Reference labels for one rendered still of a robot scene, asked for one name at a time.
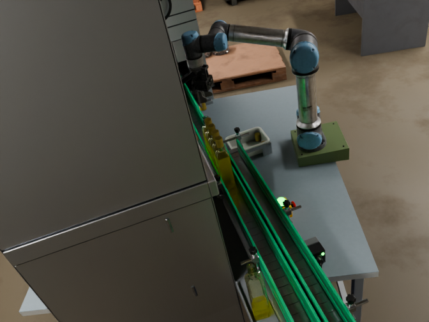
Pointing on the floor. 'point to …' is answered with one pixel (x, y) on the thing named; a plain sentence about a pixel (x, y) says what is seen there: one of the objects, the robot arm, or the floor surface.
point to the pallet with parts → (244, 66)
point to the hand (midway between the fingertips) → (201, 103)
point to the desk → (389, 23)
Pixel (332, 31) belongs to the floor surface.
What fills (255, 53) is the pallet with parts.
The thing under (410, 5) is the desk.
